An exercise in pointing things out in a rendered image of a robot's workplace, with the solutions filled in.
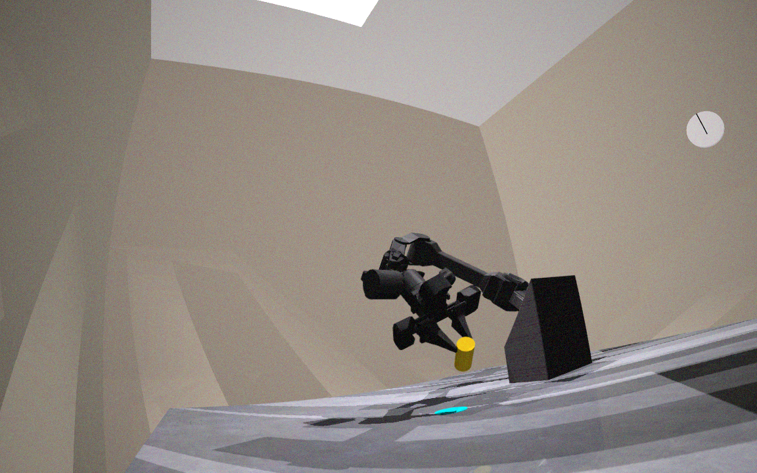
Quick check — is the cyan circle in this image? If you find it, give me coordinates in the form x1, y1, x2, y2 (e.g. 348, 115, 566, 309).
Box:
435, 407, 467, 415

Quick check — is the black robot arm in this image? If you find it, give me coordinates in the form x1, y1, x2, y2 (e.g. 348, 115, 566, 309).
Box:
361, 233, 529, 312

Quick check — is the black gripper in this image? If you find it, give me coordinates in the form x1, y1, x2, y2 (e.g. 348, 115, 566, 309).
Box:
392, 282, 482, 353

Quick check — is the yellow tall cylinder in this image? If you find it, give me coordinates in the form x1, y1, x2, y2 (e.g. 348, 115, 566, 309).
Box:
454, 337, 475, 372

